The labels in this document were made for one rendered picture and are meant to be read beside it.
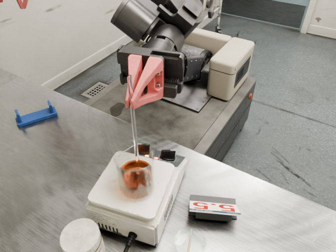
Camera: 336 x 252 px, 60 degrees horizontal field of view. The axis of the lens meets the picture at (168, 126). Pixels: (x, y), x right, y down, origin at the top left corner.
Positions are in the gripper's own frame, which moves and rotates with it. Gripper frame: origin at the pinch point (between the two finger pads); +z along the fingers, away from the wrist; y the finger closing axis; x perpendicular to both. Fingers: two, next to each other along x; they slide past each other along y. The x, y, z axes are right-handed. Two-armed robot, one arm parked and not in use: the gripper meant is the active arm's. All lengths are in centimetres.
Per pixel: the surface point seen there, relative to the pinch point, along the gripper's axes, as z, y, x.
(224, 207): -3.1, 15.2, 23.8
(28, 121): -16.1, -36.0, 25.1
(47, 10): -137, -114, 48
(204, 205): -2.7, 11.6, 23.9
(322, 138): -120, 71, 101
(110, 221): 6.6, -3.1, 20.8
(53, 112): -20.9, -31.7, 25.0
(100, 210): 6.0, -4.9, 19.3
